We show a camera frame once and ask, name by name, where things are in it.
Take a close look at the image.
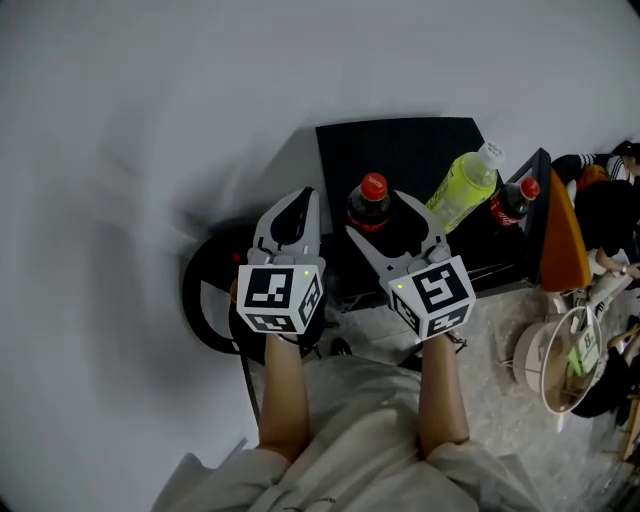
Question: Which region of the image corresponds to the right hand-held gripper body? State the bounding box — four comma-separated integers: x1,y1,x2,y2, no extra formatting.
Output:
383,243,477,342

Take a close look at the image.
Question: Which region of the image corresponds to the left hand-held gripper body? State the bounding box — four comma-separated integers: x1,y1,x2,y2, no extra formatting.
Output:
235,245,328,336

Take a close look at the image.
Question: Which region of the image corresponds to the green drink bottle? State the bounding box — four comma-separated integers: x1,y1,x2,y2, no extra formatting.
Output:
425,140,507,236

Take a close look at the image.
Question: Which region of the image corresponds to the black mini fridge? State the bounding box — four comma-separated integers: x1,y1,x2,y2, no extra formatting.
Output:
314,117,552,314

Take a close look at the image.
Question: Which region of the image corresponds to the person's right forearm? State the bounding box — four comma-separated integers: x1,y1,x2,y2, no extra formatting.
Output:
416,333,472,459

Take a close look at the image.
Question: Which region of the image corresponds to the person's left forearm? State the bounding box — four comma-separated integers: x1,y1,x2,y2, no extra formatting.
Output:
256,331,312,464

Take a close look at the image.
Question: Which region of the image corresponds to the black wicker chair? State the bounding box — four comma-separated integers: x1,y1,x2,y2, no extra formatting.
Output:
180,223,332,426

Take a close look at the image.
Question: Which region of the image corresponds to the round beige side table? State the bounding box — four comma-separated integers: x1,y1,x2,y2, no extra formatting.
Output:
499,304,604,434

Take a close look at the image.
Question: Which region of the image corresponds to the orange armchair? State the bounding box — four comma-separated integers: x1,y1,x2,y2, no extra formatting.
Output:
539,166,594,294

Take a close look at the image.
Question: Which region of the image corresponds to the green box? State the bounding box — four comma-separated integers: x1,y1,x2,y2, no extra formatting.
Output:
566,323,602,377

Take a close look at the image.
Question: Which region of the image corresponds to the person's grey shirt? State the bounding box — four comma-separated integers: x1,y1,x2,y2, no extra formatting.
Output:
149,356,547,512

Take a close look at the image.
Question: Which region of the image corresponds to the black cable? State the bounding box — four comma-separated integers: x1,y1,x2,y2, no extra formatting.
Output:
439,331,469,357
277,329,327,362

